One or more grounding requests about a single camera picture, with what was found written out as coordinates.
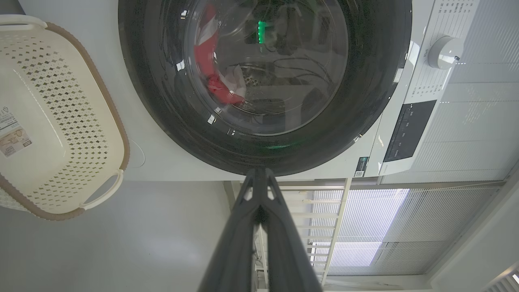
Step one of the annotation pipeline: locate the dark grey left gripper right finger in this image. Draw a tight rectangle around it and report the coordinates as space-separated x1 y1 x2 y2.
262 168 324 292

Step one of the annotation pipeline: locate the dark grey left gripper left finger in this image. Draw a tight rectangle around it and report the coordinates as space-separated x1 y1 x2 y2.
198 168 261 292

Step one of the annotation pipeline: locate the washing machine glass door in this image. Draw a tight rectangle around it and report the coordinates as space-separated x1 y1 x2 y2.
118 0 413 177

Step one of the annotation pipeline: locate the red and white garment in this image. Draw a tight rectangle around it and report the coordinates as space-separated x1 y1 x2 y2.
194 3 247 105

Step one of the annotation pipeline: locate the white front-load washing machine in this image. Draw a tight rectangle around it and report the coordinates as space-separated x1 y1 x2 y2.
18 0 465 185

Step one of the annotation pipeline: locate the round white filter cover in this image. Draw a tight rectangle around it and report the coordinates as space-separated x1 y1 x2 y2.
128 138 146 169

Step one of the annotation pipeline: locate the black washing machine display panel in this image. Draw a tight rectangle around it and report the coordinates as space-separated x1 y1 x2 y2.
383 99 437 163

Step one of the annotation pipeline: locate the cream perforated laundry basket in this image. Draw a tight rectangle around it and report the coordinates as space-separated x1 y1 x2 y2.
0 15 130 221

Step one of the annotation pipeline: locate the rectangular printed sticker label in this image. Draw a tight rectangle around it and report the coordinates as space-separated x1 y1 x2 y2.
0 106 33 158

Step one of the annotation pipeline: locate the white washing machine dial knob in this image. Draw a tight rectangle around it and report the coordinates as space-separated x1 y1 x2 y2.
428 36 464 70

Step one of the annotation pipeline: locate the black QR code sticker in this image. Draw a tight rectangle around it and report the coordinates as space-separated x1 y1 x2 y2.
354 156 369 178

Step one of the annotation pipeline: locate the white metal rail rack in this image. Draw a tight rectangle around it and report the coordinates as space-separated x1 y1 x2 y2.
223 178 406 290

